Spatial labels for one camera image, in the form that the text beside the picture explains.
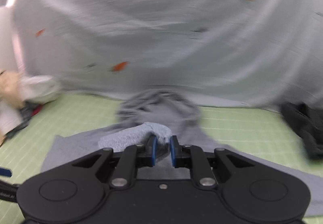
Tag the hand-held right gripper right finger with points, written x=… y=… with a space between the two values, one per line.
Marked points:
x=172 y=150

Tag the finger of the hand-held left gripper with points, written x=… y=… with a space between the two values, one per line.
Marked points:
x=5 y=171

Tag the grey carrot print sheet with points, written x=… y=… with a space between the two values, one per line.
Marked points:
x=151 y=37

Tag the black garment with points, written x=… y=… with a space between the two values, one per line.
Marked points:
x=307 y=125

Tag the white garment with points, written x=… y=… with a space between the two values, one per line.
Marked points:
x=40 y=87

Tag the plaid shirt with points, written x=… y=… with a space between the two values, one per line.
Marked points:
x=24 y=114

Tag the grey knit garment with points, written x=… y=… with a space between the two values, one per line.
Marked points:
x=161 y=113

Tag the red cloth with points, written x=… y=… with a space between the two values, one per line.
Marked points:
x=36 y=110

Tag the green grid mat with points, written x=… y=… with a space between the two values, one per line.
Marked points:
x=83 y=113

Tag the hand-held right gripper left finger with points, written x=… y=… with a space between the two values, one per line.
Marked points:
x=152 y=150

